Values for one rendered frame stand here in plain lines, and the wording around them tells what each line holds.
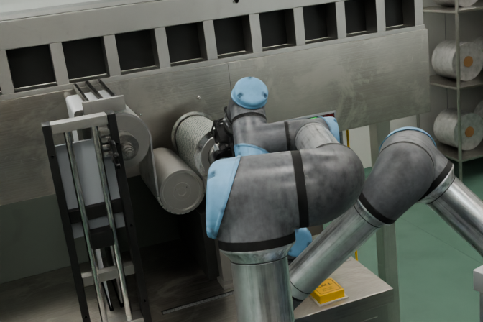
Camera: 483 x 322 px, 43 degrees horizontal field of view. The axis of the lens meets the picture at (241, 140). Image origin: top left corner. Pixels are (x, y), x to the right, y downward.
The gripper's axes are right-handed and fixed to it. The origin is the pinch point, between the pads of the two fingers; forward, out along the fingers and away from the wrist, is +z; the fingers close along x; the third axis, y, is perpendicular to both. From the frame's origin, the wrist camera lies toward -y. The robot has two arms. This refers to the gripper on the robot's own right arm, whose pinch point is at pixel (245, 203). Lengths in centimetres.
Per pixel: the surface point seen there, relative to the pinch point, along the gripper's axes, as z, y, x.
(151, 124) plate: 30.1, 20.1, 17.4
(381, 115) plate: 30, 8, -63
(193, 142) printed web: 3.5, 19.2, 11.5
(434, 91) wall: 263, -52, -258
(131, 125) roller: -1.9, 28.3, 27.9
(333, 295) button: -29.5, -17.5, -10.2
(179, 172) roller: -2.9, 13.7, 18.0
